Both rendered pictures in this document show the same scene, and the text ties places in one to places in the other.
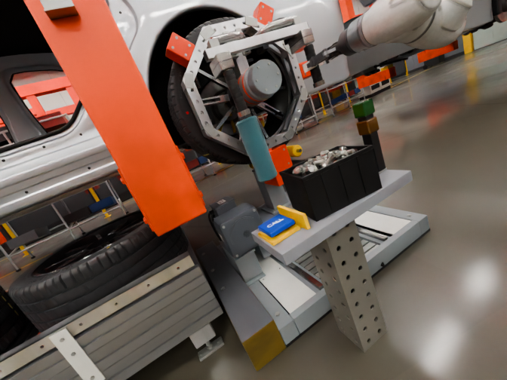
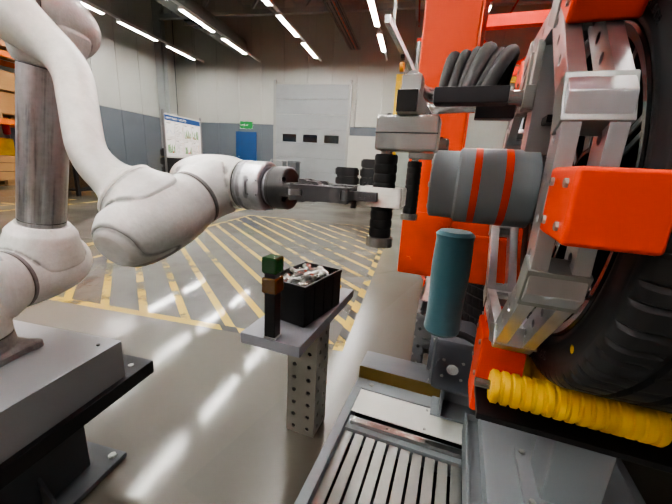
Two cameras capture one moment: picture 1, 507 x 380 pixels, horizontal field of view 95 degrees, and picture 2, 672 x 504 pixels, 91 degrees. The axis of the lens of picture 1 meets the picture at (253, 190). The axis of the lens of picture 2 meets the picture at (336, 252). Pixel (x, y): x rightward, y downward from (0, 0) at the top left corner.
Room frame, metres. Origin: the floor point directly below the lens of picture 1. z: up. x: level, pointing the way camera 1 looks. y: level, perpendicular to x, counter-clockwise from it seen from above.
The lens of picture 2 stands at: (1.22, -0.85, 0.87)
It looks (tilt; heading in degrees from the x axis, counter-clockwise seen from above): 15 degrees down; 129
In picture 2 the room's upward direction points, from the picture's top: 3 degrees clockwise
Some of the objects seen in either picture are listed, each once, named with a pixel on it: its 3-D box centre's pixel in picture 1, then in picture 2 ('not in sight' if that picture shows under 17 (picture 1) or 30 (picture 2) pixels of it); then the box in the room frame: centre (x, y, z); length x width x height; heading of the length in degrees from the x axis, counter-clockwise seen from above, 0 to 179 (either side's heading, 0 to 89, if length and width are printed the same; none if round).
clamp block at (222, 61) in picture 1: (221, 65); (428, 148); (0.86, -0.06, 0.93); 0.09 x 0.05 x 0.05; 19
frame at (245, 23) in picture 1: (250, 90); (530, 190); (1.11, -0.15, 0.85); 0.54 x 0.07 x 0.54; 109
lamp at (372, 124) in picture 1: (367, 126); (272, 284); (0.64, -0.37, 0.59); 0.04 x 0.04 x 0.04; 19
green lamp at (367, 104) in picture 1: (363, 108); (272, 264); (0.64, -0.37, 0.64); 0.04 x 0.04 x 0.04; 19
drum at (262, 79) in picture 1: (256, 85); (487, 187); (1.04, -0.18, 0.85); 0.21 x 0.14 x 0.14; 19
